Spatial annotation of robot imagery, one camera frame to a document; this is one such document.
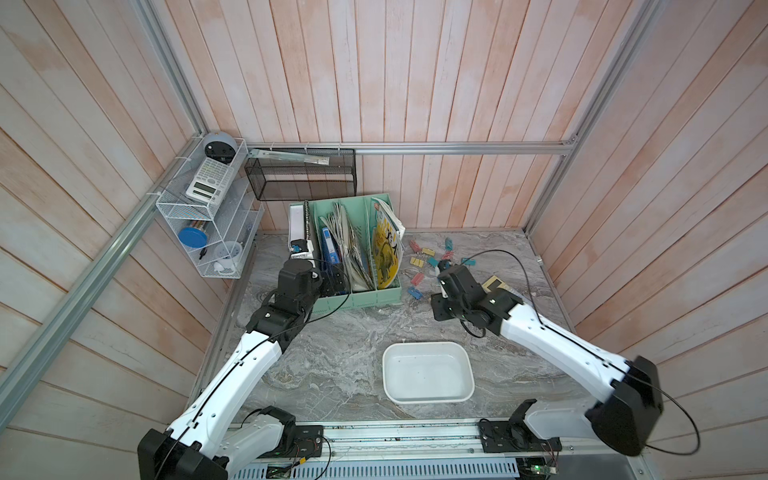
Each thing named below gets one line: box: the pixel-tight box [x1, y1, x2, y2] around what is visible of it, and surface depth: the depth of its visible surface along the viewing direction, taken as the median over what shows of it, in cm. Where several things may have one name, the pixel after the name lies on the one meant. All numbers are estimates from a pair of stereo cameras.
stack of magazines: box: [320, 202, 375, 290], surface depth 93 cm
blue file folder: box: [322, 227, 341, 265], surface depth 88 cm
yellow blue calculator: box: [482, 275, 519, 297], surface depth 106 cm
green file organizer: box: [288, 193, 402, 314], surface depth 94 cm
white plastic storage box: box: [382, 341, 475, 404], surface depth 86 cm
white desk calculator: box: [186, 157, 234, 204], surface depth 79 cm
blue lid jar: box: [178, 220, 209, 248], surface depth 79 cm
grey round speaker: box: [203, 132, 238, 165], surface depth 83 cm
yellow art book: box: [372, 197, 405, 289], surface depth 93 cm
